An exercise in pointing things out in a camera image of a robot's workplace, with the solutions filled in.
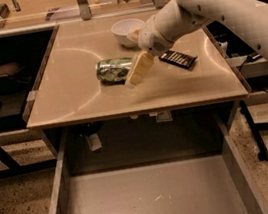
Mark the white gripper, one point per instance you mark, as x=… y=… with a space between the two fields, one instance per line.
x=151 y=39

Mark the green crushed soda can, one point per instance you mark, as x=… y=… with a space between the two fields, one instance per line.
x=113 y=70

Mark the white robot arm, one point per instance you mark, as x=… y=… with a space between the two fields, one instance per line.
x=248 y=19

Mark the open grey top drawer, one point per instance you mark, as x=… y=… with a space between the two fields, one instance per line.
x=188 y=165

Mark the white ceramic bowl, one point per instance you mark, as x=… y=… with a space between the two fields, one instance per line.
x=123 y=28

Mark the black snack bar wrapper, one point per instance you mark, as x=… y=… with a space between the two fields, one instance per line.
x=178 y=59

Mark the white paper tag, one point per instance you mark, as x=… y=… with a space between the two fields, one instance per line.
x=93 y=142

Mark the black power adapter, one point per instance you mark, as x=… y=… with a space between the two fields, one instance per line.
x=253 y=57

